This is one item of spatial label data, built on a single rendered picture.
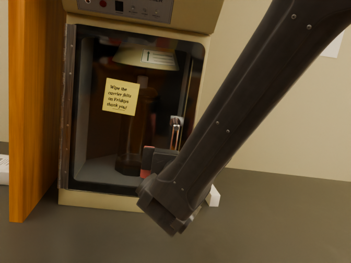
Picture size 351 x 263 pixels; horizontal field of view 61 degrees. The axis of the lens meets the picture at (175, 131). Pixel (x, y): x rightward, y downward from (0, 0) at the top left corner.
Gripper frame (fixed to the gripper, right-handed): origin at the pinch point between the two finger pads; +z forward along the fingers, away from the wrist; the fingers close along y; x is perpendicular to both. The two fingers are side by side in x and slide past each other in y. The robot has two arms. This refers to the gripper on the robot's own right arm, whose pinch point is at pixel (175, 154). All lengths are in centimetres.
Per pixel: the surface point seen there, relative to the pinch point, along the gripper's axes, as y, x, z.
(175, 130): 0.5, -4.8, 2.4
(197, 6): 0.1, -30.8, 2.2
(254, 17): -26, -37, 53
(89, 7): 21.7, -27.7, 5.0
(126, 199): 10.0, 17.1, 8.6
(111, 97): 15.9, -9.1, 7.6
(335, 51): -60, -29, 52
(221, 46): -16, -25, 52
